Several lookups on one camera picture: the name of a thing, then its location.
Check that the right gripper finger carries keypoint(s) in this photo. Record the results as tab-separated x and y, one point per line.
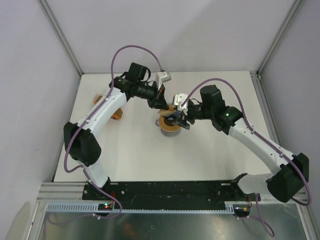
182	124
180	119

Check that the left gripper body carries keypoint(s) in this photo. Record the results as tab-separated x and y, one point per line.
155	92

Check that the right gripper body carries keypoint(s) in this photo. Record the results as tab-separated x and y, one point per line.
191	114

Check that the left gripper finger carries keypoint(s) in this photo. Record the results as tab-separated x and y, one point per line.
163	103
156	105

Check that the brown paper coffee filter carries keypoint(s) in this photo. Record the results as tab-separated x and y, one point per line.
168	113

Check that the clear glass server jug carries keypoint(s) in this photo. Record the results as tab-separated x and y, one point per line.
166	128

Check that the blue cone dripper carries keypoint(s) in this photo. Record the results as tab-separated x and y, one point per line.
176	114

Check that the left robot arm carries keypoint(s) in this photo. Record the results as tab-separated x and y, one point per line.
80	138

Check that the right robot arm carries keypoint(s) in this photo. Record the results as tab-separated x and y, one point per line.
289	171

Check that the orange coffee filter box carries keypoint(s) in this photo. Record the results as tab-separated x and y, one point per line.
117	115

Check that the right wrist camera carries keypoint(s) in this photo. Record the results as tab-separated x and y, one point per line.
179	103

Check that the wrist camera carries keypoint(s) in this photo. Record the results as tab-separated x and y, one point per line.
162	77
179	103

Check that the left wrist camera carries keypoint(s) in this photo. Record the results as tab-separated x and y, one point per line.
162	77

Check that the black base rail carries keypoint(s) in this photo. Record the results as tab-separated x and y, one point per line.
205	195

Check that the left aluminium frame post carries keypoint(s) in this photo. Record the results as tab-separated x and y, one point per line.
52	20

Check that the aluminium frame post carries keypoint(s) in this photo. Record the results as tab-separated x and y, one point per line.
280	34
52	20

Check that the right aluminium frame post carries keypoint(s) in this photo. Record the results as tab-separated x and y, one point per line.
280	34

